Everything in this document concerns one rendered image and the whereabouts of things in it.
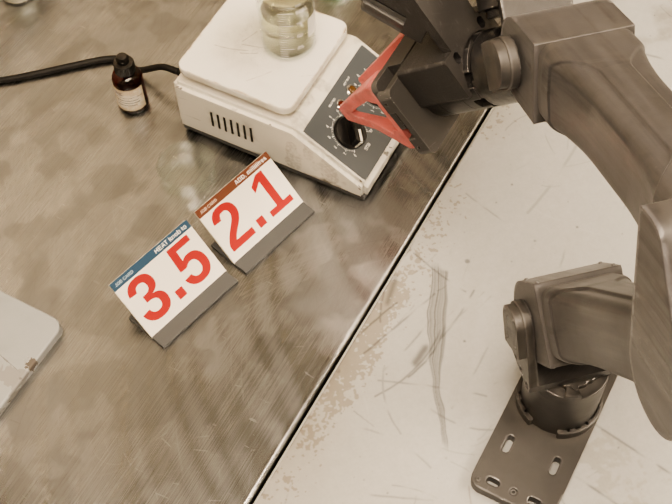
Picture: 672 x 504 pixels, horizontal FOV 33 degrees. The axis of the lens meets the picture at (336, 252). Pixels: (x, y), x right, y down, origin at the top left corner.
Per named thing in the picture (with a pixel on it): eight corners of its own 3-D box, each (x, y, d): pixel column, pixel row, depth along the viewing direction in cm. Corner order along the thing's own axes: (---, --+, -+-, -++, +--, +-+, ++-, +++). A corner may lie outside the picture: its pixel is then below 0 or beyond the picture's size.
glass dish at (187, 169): (188, 210, 106) (185, 197, 104) (147, 179, 108) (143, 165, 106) (230, 174, 108) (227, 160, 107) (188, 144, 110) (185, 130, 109)
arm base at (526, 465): (474, 446, 85) (563, 489, 83) (577, 245, 94) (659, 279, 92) (466, 487, 91) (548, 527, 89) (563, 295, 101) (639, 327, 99)
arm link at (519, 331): (503, 294, 85) (528, 360, 82) (617, 268, 86) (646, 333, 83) (495, 335, 90) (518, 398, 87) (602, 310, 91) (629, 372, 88)
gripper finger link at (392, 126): (306, 101, 93) (387, 83, 86) (347, 42, 96) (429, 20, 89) (354, 160, 96) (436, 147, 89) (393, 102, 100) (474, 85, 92)
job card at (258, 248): (315, 212, 106) (313, 186, 102) (246, 275, 102) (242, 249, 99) (267, 177, 108) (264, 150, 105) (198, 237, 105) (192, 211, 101)
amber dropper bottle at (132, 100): (121, 91, 114) (108, 41, 108) (151, 92, 114) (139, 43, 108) (115, 114, 113) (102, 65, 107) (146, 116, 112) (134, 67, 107)
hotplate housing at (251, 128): (425, 108, 112) (429, 52, 106) (364, 207, 106) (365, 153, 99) (228, 34, 118) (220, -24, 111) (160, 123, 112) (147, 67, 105)
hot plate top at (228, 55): (351, 29, 107) (351, 22, 107) (290, 118, 102) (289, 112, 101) (240, -12, 111) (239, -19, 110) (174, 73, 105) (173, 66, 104)
